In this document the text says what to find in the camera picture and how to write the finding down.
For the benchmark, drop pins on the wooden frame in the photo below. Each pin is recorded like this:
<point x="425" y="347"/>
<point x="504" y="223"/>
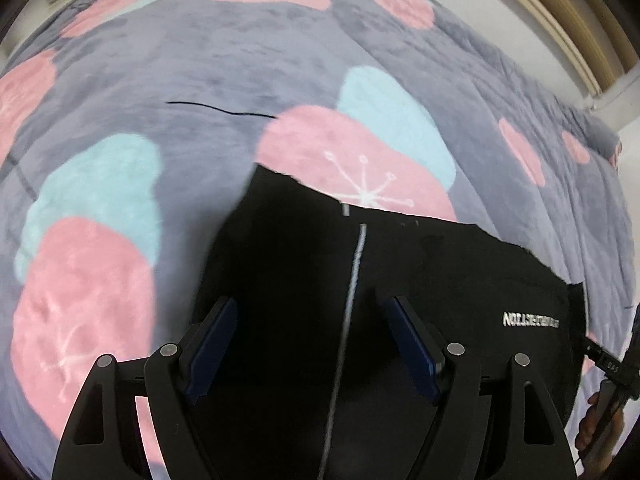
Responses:
<point x="575" y="20"/>

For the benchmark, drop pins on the person's right hand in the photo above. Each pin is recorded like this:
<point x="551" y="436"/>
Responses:
<point x="590" y="425"/>

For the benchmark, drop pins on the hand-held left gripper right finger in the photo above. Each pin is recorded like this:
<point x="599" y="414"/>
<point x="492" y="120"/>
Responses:
<point x="415" y="350"/>

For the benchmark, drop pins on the floral fleece blanket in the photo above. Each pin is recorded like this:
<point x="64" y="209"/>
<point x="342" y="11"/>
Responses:
<point x="200" y="60"/>

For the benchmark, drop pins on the black hooded jacket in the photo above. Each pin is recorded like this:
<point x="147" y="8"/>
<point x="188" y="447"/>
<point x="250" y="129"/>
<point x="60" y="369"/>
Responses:
<point x="300" y="260"/>

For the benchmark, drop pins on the black thread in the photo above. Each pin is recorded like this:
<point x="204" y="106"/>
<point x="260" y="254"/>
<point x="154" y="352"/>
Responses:
<point x="220" y="107"/>

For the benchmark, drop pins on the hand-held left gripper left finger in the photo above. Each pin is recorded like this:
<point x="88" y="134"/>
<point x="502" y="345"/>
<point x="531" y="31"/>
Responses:
<point x="210" y="350"/>

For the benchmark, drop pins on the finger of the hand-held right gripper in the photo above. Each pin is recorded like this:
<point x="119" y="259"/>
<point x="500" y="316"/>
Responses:
<point x="602" y="357"/>

